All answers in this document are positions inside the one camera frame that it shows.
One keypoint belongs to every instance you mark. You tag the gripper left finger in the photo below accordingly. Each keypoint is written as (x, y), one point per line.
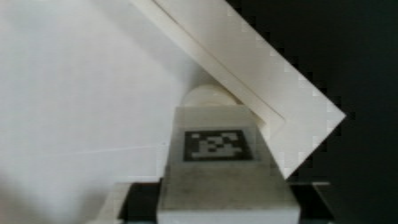
(129, 204)

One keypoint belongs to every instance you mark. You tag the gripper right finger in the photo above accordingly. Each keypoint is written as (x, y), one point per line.
(323, 209)

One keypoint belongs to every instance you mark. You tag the white table leg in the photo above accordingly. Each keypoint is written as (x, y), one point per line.
(222, 184)

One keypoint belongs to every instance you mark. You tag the white square tabletop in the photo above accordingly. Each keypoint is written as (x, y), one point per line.
(103, 58)

